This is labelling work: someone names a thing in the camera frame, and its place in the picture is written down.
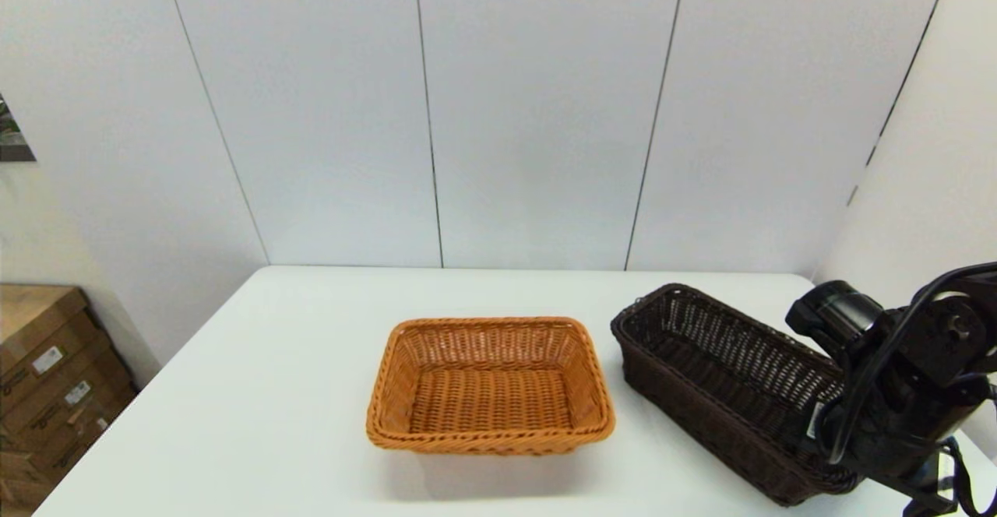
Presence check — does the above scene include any dark framed wall picture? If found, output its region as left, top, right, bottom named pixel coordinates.
left=0, top=95, right=37, bottom=162

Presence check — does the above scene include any dark brown wicker basket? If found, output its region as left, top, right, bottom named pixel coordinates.
left=611, top=283, right=865, bottom=506

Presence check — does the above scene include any brown cardboard box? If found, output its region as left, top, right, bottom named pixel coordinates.
left=0, top=350, right=132, bottom=436
left=0, top=389, right=141, bottom=475
left=0, top=285, right=106, bottom=382
left=0, top=435, right=118, bottom=512

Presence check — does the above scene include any orange wicker basket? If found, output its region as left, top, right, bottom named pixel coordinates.
left=366, top=316, right=616, bottom=455

